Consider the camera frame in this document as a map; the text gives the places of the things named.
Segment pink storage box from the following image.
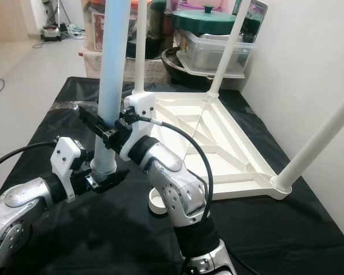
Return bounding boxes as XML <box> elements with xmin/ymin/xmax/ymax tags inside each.
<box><xmin>169</xmin><ymin>0</ymin><xmax>224</xmax><ymax>11</ymax></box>

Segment white cabinet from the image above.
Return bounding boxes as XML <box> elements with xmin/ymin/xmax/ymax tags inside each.
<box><xmin>60</xmin><ymin>0</ymin><xmax>84</xmax><ymax>29</ymax></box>

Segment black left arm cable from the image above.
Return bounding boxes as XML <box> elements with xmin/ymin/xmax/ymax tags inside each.
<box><xmin>0</xmin><ymin>140</ymin><xmax>58</xmax><ymax>175</ymax></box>

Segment clear plastic container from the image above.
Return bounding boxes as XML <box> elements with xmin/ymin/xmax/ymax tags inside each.
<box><xmin>177</xmin><ymin>29</ymin><xmax>257</xmax><ymax>78</ymax></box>

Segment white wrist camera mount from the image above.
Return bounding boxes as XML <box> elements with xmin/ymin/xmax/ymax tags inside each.
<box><xmin>119</xmin><ymin>92</ymin><xmax>158</xmax><ymax>162</ymax></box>
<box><xmin>52</xmin><ymin>136</ymin><xmax>88</xmax><ymax>190</ymax></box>

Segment orange lid storage box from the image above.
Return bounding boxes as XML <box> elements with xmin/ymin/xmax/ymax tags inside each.
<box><xmin>83</xmin><ymin>0</ymin><xmax>104</xmax><ymax>52</ymax></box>

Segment beige patterned cloth cover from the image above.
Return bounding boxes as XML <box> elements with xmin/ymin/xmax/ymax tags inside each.
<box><xmin>83</xmin><ymin>50</ymin><xmax>167</xmax><ymax>81</ymax></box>

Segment black wok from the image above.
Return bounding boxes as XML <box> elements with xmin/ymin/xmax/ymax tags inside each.
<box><xmin>161</xmin><ymin>47</ymin><xmax>218</xmax><ymax>87</ymax></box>

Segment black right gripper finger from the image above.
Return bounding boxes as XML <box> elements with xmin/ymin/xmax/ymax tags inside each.
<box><xmin>79</xmin><ymin>106</ymin><xmax>112</xmax><ymax>135</ymax></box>

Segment tangled floor cables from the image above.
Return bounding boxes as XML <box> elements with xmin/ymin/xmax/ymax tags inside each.
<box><xmin>34</xmin><ymin>26</ymin><xmax>85</xmax><ymax>49</ymax></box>

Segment black plastic bag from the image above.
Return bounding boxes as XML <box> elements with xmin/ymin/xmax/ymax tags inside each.
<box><xmin>129</xmin><ymin>0</ymin><xmax>175</xmax><ymax>60</ymax></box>

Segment small floor appliance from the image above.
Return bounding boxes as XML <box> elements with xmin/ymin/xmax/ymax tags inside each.
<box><xmin>40</xmin><ymin>26</ymin><xmax>61</xmax><ymax>42</ymax></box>

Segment clear tape strip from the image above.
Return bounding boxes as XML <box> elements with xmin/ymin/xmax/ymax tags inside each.
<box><xmin>57</xmin><ymin>100</ymin><xmax>104</xmax><ymax>111</ymax></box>

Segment cream plastic children table top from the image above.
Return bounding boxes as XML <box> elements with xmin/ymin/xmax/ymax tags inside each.
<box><xmin>118</xmin><ymin>91</ymin><xmax>293</xmax><ymax>217</ymax></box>

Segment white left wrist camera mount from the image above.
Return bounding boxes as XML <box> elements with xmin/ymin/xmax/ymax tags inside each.
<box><xmin>52</xmin><ymin>136</ymin><xmax>88</xmax><ymax>190</ymax></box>

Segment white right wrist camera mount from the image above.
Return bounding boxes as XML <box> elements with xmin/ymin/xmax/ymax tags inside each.
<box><xmin>119</xmin><ymin>92</ymin><xmax>158</xmax><ymax>162</ymax></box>

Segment black tablecloth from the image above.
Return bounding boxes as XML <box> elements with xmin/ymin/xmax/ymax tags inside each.
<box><xmin>0</xmin><ymin>76</ymin><xmax>344</xmax><ymax>275</ymax></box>

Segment grey upright hose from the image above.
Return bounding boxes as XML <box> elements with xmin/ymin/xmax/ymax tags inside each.
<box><xmin>46</xmin><ymin>0</ymin><xmax>69</xmax><ymax>29</ymax></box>

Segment green pot lid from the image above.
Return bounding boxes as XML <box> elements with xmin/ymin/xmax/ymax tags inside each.
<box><xmin>172</xmin><ymin>6</ymin><xmax>241</xmax><ymax>34</ymax></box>

